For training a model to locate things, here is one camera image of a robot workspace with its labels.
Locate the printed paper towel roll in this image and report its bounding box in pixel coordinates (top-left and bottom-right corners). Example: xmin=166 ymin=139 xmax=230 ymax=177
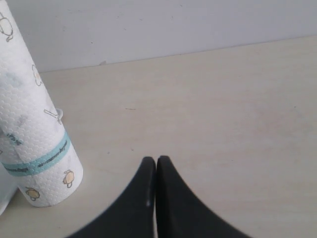
xmin=0 ymin=1 xmax=83 ymax=207

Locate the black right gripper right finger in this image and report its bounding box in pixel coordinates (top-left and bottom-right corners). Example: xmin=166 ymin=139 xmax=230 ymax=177
xmin=156 ymin=156 xmax=248 ymax=238

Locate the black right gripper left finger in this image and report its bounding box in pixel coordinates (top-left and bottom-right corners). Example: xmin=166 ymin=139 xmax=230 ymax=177
xmin=69 ymin=157 xmax=156 ymax=238

